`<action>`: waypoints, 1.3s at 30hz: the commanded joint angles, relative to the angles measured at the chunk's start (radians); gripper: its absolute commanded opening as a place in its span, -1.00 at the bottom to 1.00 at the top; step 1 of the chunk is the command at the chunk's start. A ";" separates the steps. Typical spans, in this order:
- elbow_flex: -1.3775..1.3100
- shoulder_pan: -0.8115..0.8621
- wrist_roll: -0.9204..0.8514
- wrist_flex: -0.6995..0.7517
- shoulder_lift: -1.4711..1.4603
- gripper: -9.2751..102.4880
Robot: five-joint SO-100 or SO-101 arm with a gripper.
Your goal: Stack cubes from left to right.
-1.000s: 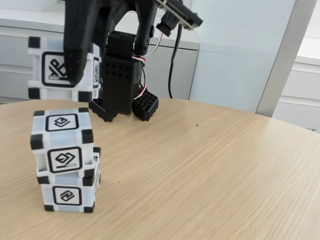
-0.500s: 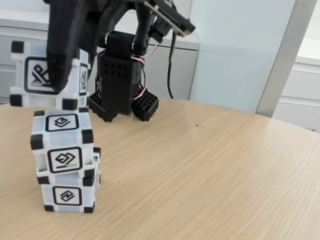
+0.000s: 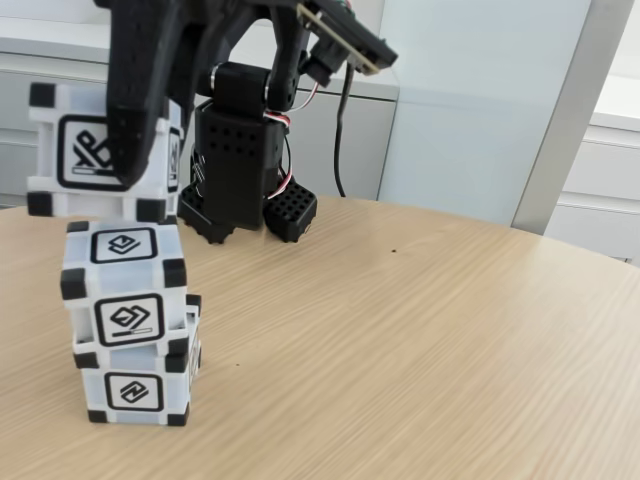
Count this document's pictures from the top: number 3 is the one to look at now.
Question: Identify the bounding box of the white cube with crossed symbol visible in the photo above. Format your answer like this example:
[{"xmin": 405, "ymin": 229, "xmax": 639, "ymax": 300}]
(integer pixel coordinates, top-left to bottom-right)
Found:
[{"xmin": 25, "ymin": 82, "xmax": 184, "ymax": 224}]

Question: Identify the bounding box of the white cube with layered symbol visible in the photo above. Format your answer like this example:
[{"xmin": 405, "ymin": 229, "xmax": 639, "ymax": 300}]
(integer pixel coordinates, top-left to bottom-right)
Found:
[{"xmin": 60, "ymin": 219, "xmax": 189, "ymax": 354}]

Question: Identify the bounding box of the white drawer cabinet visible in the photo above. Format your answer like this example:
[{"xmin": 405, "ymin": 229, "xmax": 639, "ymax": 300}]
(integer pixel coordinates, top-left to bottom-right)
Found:
[{"xmin": 0, "ymin": 49, "xmax": 401, "ymax": 206}]

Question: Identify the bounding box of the white cube with zigzag symbol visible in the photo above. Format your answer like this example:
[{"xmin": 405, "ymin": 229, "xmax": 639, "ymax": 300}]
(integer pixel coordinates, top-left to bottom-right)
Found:
[{"xmin": 73, "ymin": 293, "xmax": 204, "ymax": 428}]

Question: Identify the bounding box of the white low side cabinet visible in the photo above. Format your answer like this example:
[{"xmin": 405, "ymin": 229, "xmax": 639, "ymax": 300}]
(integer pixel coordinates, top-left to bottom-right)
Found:
[{"xmin": 544, "ymin": 74, "xmax": 640, "ymax": 264}]

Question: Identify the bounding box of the white red arm wire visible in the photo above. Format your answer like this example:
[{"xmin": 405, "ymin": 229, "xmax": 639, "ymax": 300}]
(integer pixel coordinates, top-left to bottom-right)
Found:
[{"xmin": 263, "ymin": 82, "xmax": 321, "ymax": 132}]

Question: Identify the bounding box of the camera board on black bracket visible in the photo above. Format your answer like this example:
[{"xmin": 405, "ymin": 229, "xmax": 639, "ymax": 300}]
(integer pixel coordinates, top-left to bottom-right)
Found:
[{"xmin": 294, "ymin": 0, "xmax": 400, "ymax": 88}]

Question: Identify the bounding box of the black camera cable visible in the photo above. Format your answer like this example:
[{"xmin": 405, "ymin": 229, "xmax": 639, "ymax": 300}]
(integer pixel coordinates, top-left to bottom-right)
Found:
[{"xmin": 333, "ymin": 64, "xmax": 358, "ymax": 199}]

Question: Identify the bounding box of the grey metal frame post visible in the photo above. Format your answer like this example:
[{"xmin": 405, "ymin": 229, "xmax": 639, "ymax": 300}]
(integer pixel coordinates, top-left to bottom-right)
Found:
[{"xmin": 509, "ymin": 0, "xmax": 624, "ymax": 236}]

